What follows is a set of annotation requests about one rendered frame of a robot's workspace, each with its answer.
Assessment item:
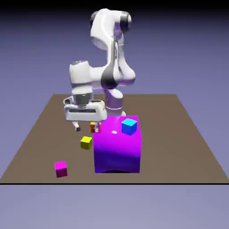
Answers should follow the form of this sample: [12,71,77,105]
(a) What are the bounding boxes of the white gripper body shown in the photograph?
[64,100,108,123]

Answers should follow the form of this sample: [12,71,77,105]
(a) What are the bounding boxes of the small red cube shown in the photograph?
[89,122,102,133]

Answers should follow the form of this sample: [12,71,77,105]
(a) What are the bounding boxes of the large magenta box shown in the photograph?
[93,115,142,174]

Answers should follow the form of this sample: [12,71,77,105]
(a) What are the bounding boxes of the small magenta cube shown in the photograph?
[54,161,68,178]

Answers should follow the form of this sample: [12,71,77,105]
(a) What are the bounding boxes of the small cyan cube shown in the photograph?
[121,118,138,136]

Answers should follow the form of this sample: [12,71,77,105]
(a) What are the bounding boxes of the small yellow cube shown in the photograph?
[80,136,93,150]

